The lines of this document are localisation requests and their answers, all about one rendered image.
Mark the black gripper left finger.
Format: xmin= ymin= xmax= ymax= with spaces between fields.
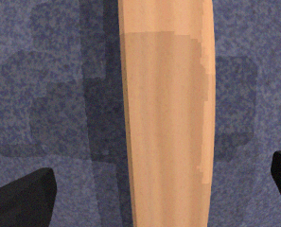
xmin=0 ymin=167 xmax=57 ymax=227

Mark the light brown wooden board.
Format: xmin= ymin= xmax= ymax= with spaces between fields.
xmin=117 ymin=0 xmax=216 ymax=227

